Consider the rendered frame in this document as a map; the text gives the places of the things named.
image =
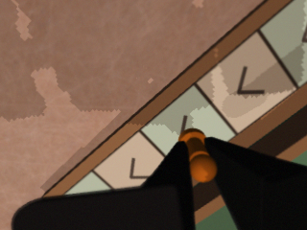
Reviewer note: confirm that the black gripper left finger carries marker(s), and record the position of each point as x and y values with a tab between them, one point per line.
165	201

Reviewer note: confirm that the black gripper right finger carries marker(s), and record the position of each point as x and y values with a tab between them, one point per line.
260	192

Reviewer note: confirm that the orange game pawn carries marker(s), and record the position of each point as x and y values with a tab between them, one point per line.
202	166

